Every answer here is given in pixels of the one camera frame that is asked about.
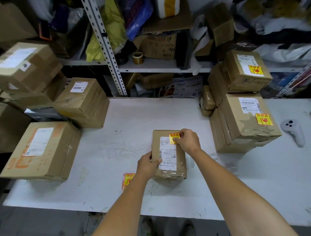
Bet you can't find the taped cardboard box white label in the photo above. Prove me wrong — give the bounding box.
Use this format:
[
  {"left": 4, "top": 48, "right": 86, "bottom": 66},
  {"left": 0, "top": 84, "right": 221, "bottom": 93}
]
[{"left": 0, "top": 41, "right": 63, "bottom": 93}]

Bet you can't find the person's left shoe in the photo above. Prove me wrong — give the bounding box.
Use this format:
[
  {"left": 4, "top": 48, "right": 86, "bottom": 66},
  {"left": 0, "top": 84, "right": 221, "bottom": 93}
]
[{"left": 140, "top": 216, "right": 155, "bottom": 236}]

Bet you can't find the blue plastic bag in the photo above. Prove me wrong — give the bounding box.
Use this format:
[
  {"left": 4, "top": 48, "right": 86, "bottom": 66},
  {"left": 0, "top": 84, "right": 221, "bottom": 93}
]
[{"left": 121, "top": 0, "right": 154, "bottom": 41}]

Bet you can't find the flattened cardboard under shelf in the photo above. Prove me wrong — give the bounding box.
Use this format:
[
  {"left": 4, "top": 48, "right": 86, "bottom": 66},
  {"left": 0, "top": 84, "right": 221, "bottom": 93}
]
[{"left": 123, "top": 72, "right": 174, "bottom": 91}]

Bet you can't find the person's right hand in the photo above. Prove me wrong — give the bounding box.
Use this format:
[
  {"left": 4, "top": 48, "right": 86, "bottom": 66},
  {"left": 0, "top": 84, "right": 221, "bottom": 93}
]
[{"left": 174, "top": 128, "right": 202, "bottom": 160}]

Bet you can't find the handwritten cardboard box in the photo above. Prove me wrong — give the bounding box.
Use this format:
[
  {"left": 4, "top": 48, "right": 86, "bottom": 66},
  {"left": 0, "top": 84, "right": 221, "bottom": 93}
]
[{"left": 140, "top": 33, "right": 177, "bottom": 60}]

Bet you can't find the sheet of yellow red stickers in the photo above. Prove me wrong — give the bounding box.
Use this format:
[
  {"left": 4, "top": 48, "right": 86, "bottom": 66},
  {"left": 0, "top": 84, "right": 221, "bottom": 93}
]
[{"left": 121, "top": 173, "right": 136, "bottom": 191}]

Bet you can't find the flat cardboard box orange print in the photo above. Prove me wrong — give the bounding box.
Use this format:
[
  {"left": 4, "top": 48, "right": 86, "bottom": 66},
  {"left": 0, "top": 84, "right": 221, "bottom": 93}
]
[{"left": 0, "top": 121, "right": 82, "bottom": 181}]

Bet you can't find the cardboard box under taped box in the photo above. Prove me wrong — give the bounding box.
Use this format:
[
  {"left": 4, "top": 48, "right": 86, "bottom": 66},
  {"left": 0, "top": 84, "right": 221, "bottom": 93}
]
[{"left": 0, "top": 71, "right": 69, "bottom": 107}]

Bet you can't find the tilted brown cardboard box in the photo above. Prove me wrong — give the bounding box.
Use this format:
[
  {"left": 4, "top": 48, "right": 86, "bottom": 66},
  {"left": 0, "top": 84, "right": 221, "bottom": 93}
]
[{"left": 206, "top": 2, "right": 235, "bottom": 47}]

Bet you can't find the white plastic bag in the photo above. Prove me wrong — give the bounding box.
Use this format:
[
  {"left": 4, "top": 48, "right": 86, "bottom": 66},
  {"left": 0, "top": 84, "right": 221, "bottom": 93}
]
[{"left": 253, "top": 43, "right": 311, "bottom": 64}]

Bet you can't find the gold tape roll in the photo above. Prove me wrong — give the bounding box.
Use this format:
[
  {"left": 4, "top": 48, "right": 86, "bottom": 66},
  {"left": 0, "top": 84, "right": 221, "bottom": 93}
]
[{"left": 132, "top": 51, "right": 144, "bottom": 65}]

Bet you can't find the flat cardboard sheet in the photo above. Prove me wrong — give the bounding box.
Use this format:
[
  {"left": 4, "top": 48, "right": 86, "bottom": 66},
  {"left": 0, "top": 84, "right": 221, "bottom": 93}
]
[{"left": 142, "top": 0, "right": 194, "bottom": 35}]

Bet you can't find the cardboard box behind sticker boxes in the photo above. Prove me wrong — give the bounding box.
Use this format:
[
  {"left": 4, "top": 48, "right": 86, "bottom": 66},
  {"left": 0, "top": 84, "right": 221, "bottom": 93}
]
[{"left": 207, "top": 63, "right": 229, "bottom": 107}]

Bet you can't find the person's right shoe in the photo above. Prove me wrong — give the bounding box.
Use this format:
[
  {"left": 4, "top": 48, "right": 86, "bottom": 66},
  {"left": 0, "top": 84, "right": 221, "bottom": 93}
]
[{"left": 178, "top": 219, "right": 196, "bottom": 236}]

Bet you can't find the large torn cardboard box sticker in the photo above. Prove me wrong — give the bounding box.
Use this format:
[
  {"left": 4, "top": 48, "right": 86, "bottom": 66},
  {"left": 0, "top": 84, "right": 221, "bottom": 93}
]
[{"left": 210, "top": 93, "right": 282, "bottom": 154}]

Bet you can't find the person's right forearm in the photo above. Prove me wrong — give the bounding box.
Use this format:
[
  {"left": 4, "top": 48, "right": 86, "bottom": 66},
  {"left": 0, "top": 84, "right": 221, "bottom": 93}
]
[{"left": 190, "top": 148, "right": 300, "bottom": 236}]

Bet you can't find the medium cardboard box yellow sticker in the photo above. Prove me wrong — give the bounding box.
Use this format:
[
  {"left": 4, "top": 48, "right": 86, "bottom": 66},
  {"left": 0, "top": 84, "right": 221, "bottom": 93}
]
[{"left": 220, "top": 50, "right": 273, "bottom": 93}]

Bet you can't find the white metal shelf board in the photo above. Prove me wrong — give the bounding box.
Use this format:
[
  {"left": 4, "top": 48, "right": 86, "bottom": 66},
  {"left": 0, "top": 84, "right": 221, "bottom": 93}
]
[{"left": 57, "top": 57, "right": 311, "bottom": 73}]

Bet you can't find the white and yellow parcel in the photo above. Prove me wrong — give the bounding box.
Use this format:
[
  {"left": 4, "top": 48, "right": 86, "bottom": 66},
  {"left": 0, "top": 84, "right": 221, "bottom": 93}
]
[{"left": 155, "top": 0, "right": 181, "bottom": 19}]

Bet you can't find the yellow plastic bag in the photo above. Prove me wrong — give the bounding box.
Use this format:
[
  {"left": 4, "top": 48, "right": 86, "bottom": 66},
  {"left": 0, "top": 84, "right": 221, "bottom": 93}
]
[{"left": 85, "top": 0, "right": 127, "bottom": 63}]

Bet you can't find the person's left forearm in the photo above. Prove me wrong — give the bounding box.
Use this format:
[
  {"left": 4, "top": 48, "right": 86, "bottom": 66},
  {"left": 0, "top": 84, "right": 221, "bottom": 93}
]
[{"left": 92, "top": 170, "right": 156, "bottom": 236}]

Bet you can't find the white printed plastic mailer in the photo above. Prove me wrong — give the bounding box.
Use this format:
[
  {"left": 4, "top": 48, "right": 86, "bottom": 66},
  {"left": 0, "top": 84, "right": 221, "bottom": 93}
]
[{"left": 159, "top": 75, "right": 203, "bottom": 98}]

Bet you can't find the yellow red warning sticker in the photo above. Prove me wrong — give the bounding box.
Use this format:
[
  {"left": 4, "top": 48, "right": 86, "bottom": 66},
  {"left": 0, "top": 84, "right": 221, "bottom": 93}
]
[{"left": 169, "top": 132, "right": 183, "bottom": 145}]

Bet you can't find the person's left hand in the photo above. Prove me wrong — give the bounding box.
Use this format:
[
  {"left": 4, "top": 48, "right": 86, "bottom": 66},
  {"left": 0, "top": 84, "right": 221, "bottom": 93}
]
[{"left": 136, "top": 151, "right": 163, "bottom": 180}]

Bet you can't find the plain brown cardboard box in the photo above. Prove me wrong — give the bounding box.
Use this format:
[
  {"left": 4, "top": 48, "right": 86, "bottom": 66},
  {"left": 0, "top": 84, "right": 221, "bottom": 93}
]
[{"left": 0, "top": 102, "right": 32, "bottom": 154}]

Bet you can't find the slanted perforated metal shelf post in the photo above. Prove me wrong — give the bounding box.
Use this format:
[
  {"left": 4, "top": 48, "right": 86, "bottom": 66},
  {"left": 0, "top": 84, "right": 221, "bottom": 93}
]
[{"left": 276, "top": 62, "right": 311, "bottom": 98}]

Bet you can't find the white handheld controller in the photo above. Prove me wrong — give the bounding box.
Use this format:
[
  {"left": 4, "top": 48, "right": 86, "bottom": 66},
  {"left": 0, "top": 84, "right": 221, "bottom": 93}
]
[{"left": 280, "top": 119, "right": 306, "bottom": 148}]

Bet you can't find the dark grey plastic parcel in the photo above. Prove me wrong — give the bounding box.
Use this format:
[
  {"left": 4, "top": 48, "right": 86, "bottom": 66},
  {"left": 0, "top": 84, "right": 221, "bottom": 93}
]
[{"left": 24, "top": 107, "right": 67, "bottom": 122}]

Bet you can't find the small cardboard parcel white label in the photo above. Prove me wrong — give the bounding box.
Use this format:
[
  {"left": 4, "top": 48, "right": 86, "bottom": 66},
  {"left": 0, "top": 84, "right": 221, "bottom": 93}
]
[{"left": 151, "top": 130, "right": 188, "bottom": 181}]

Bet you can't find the cardboard box small barcode label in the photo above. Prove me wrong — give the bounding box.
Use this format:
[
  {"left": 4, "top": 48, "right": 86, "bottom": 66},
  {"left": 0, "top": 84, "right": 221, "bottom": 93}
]
[{"left": 52, "top": 77, "right": 110, "bottom": 129}]

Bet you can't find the person's shoe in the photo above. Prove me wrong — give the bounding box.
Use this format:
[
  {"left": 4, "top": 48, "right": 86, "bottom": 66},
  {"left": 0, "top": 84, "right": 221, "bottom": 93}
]
[
  {"left": 178, "top": 219, "right": 196, "bottom": 236},
  {"left": 140, "top": 216, "right": 155, "bottom": 236}
]

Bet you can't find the small narrow cardboard box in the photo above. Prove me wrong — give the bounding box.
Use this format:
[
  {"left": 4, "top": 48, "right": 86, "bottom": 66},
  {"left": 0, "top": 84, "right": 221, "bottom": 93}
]
[{"left": 199, "top": 85, "right": 217, "bottom": 117}]

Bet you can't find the grey perforated metal shelf post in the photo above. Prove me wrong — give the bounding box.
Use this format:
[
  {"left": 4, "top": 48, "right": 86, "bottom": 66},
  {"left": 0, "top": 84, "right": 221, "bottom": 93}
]
[{"left": 81, "top": 0, "right": 128, "bottom": 97}]

